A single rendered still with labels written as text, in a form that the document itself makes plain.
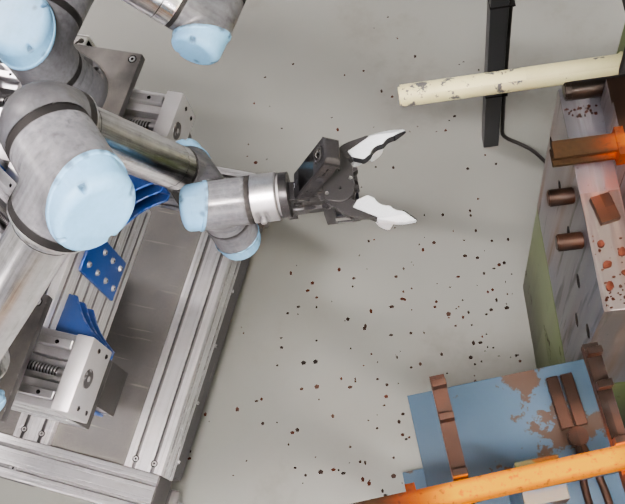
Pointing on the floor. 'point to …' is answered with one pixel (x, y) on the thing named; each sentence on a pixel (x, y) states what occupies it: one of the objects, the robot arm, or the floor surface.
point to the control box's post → (496, 22)
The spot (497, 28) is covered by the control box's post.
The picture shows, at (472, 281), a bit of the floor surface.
